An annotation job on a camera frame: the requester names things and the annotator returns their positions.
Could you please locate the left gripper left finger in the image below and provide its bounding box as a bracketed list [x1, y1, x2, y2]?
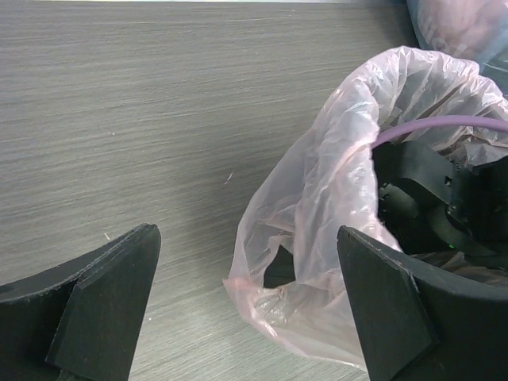
[1, 224, 161, 380]

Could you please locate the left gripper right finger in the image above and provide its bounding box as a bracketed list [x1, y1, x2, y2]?
[337, 226, 507, 380]

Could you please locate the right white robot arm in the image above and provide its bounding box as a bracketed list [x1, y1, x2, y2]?
[372, 141, 507, 268]

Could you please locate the pink plastic trash bag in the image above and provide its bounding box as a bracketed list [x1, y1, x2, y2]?
[224, 46, 507, 369]

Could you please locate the blue bag of trash bags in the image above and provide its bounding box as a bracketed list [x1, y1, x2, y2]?
[406, 0, 507, 95]

